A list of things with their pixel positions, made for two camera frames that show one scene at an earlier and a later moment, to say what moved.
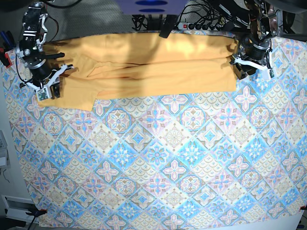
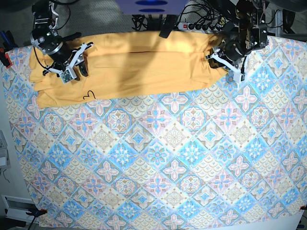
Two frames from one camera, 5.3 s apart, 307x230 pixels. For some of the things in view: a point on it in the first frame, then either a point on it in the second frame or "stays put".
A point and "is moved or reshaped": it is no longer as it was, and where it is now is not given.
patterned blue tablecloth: x=218 y=160 stays put
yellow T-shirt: x=117 y=65 is moved or reshaped
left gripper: x=44 y=80 to x=64 y=60
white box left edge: x=5 y=161 stays put
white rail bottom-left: x=15 y=208 stays put
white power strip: x=200 y=26 stays put
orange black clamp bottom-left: x=37 y=213 stays put
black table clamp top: x=167 y=26 stays put
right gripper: x=254 y=57 to x=231 y=55
